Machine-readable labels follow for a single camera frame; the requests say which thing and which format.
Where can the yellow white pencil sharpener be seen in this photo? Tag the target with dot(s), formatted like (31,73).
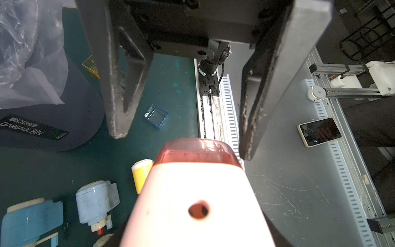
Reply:
(140,171)

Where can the clear plastic bin liner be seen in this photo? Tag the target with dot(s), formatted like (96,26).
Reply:
(34,67)

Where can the smartphone on bench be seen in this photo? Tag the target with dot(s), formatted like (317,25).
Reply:
(318,132)

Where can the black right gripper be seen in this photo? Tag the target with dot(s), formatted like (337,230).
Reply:
(284,32)

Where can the yellow transparent shavings tray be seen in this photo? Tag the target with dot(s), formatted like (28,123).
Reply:
(90,65)

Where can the grey trash bin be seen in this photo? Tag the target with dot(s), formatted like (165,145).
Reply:
(56,127)

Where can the pink pencil sharpener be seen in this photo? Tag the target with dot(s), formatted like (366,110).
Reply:
(197,195)

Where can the bright blue shavings tray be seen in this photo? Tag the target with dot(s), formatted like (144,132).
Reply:
(156,116)

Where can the light blue pencil sharpener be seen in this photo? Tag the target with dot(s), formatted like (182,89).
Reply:
(26,222)

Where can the grey green pencil sharpener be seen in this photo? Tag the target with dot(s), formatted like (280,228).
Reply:
(103,240)

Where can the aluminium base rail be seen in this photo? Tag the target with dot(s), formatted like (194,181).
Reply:
(217,117)

